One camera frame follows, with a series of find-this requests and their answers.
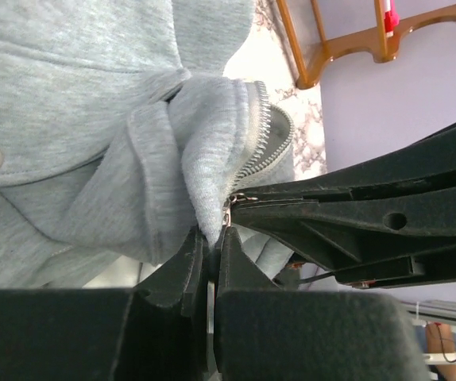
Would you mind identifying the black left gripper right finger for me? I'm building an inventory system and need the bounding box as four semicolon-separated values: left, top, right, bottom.
214;228;429;380

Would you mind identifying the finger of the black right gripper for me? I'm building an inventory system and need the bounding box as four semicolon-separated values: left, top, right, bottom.
232;182;456;288
238;123;456;202

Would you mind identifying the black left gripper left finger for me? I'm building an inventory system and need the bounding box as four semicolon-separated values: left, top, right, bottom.
0;229;207;380

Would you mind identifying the grey zip-up jacket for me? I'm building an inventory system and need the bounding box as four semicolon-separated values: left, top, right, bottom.
0;1;294;288

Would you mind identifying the white background shelving unit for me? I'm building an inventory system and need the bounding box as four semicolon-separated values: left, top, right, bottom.
403;301;456;380

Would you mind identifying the wooden two-tier rack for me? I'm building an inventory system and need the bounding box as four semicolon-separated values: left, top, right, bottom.
276;1;456;90

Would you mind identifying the pink highlighter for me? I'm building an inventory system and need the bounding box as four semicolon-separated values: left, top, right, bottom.
383;0;400;37

